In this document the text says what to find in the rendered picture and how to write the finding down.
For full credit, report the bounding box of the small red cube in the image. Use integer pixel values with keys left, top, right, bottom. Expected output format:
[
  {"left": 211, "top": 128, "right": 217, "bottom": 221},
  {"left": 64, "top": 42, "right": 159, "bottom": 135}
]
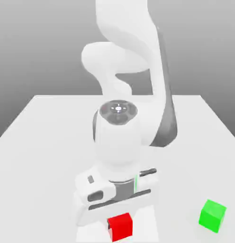
[{"left": 107, "top": 212, "right": 134, "bottom": 243}]

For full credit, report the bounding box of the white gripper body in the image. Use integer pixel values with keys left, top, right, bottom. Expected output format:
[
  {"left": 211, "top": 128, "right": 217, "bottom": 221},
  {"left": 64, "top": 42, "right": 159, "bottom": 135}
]
[{"left": 75, "top": 175, "right": 159, "bottom": 227}]

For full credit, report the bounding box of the small green cube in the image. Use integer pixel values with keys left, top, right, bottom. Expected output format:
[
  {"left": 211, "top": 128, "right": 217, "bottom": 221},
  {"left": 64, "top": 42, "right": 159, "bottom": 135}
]
[{"left": 198, "top": 198, "right": 227, "bottom": 234}]

